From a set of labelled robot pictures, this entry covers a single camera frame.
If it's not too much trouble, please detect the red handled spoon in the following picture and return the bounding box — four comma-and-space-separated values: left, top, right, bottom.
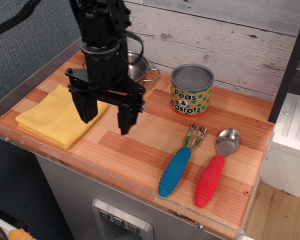
194, 128, 240, 208

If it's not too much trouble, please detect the black vertical post right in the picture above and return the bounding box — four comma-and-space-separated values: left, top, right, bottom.
268, 29, 300, 124

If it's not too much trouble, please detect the grey toy fridge cabinet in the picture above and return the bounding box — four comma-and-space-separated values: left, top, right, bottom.
36, 153, 225, 240

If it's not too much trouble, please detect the black braided cable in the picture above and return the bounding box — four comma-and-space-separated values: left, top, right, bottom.
0, 0, 43, 41

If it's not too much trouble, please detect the clear acrylic table guard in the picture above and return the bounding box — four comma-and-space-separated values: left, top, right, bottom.
0, 43, 274, 240

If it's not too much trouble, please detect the peas and carrots can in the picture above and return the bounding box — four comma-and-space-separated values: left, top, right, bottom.
170, 63, 214, 117

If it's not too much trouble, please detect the white cabinet at right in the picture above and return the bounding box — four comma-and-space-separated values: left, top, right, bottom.
260, 93, 300, 198

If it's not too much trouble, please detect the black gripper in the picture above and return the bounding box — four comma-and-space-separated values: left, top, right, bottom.
65, 51, 145, 135

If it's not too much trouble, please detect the orange object bottom left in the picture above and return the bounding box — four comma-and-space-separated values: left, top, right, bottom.
8, 229, 34, 240

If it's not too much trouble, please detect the blue handled fork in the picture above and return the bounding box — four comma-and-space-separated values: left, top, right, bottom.
158, 124, 207, 198

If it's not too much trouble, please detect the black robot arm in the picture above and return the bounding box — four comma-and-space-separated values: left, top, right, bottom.
66, 0, 145, 135

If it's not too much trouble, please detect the yellow towel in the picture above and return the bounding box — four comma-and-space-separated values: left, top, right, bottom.
16, 85, 107, 149

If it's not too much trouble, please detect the small steel pot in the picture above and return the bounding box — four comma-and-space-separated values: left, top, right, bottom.
80, 51, 150, 92

